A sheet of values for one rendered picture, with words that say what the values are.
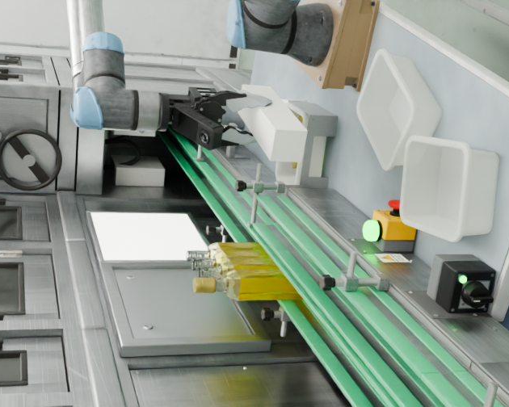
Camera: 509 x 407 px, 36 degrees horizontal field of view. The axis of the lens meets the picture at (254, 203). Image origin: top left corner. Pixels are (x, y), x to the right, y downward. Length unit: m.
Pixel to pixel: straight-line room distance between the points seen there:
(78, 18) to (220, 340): 0.76
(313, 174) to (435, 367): 0.93
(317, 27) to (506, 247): 0.75
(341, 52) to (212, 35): 3.75
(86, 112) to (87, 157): 1.34
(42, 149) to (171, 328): 1.10
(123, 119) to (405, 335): 0.62
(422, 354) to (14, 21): 4.48
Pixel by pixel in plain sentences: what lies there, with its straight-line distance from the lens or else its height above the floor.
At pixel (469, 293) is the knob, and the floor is 0.81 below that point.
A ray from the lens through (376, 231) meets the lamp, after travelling 1.64.
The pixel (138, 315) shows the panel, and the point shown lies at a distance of 1.89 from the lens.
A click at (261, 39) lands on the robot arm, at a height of 1.01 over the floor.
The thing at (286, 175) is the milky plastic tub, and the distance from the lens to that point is 2.22.
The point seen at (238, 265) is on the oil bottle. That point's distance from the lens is 1.81.
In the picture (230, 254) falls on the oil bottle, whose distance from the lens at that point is 1.87.
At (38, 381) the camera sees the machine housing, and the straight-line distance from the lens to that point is 1.71.
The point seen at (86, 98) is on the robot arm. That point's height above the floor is 1.43.
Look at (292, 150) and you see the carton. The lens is 1.43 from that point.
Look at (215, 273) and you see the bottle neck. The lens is 1.81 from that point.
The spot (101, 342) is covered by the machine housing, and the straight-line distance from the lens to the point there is 1.77.
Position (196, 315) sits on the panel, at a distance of 1.91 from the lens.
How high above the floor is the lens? 1.56
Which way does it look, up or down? 17 degrees down
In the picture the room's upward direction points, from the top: 89 degrees counter-clockwise
